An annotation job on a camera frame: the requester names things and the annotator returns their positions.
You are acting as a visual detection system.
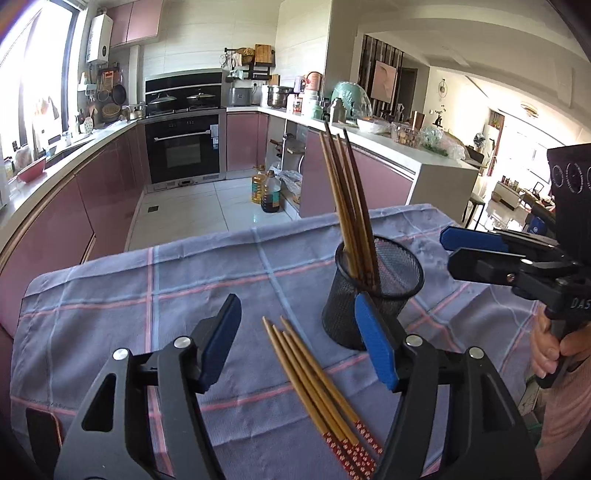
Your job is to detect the brown chopstick red end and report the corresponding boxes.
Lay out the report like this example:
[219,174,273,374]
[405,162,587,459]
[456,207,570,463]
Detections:
[270,324,372,479]

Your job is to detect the brown chopstick patterned end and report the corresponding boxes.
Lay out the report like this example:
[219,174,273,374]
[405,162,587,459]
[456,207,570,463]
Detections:
[277,331,376,479]

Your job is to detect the person's right hand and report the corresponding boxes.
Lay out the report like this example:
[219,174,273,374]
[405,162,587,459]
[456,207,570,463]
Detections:
[530,307,591,378]

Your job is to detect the black mesh utensil holder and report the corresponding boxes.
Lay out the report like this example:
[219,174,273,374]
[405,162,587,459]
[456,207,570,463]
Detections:
[322,235,425,351]

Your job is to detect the dark brown chopstick in holder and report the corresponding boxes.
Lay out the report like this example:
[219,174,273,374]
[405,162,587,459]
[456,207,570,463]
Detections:
[341,130,381,290]

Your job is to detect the tan chopstick in holder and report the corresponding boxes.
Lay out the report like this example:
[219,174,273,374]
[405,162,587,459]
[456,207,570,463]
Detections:
[335,136,376,288]

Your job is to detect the purple plaid tablecloth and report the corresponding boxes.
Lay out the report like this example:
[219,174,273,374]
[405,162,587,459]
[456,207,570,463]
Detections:
[10,205,536,479]

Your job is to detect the leaning chopstick in holder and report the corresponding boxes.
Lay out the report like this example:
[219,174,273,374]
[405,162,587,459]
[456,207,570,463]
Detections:
[320,123,376,286]

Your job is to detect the green mesh food cover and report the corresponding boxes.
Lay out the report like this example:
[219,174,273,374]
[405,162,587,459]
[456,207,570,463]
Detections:
[332,81,373,120]

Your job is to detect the dark soy sauce bottle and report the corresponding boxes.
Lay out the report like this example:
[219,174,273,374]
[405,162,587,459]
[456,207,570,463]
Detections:
[260,170,280,213]

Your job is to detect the yellow cooking oil bottle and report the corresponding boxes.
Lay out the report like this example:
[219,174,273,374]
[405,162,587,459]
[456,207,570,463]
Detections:
[250,164,266,204]

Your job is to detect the pink thermos jug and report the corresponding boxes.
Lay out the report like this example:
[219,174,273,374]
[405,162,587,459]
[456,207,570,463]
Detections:
[304,71,324,92]

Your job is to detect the steel stock pot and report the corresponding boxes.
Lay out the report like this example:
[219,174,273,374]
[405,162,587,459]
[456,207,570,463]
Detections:
[266,85,294,109]

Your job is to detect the silver rice cooker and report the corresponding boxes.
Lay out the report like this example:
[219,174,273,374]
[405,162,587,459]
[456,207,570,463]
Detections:
[228,87,252,107]

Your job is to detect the black built-in oven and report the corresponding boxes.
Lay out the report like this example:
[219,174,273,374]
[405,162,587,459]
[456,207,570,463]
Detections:
[145,115,221,185]

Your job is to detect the pink bowl on counter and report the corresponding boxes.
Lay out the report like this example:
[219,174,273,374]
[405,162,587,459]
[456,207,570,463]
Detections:
[17,158,46,183]

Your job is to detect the black stove hood unit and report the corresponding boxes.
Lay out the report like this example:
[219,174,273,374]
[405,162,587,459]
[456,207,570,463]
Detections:
[144,69,224,117]

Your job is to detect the black hanging frying pan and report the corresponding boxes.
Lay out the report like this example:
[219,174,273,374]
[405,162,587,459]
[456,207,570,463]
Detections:
[111,70,127,106]

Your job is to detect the white water heater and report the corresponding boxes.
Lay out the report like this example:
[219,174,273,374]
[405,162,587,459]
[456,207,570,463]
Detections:
[86,14,113,64]

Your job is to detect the black wall shelf rack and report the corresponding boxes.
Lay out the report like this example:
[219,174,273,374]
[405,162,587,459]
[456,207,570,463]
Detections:
[221,44,276,83]

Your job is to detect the pink upper wall cabinet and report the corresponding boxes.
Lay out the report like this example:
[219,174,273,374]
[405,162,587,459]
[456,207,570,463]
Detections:
[106,0,163,47]

